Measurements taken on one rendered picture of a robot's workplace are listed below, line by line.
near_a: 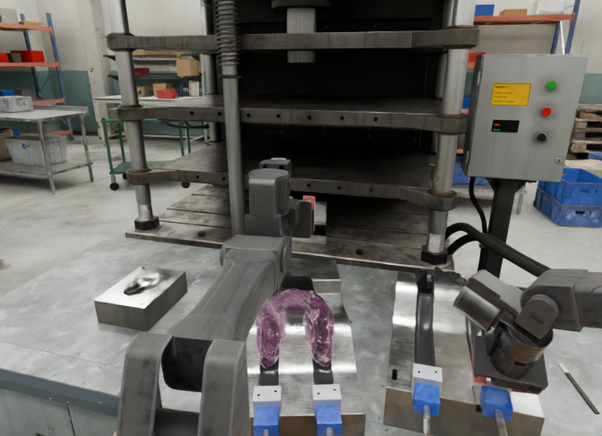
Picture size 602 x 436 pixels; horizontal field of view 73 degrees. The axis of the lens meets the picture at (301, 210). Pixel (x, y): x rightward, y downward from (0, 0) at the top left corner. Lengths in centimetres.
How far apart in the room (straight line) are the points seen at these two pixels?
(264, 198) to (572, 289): 39
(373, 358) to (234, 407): 71
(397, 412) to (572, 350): 52
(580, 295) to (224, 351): 43
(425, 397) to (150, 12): 833
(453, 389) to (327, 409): 23
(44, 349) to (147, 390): 85
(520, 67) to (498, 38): 595
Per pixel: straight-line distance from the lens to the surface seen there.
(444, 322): 101
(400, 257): 153
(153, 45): 170
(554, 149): 157
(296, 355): 91
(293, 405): 83
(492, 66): 150
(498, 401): 80
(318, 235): 157
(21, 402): 136
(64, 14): 982
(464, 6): 136
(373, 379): 97
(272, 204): 55
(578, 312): 60
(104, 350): 113
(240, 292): 42
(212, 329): 36
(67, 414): 127
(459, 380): 87
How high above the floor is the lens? 144
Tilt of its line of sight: 20 degrees down
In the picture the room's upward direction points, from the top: straight up
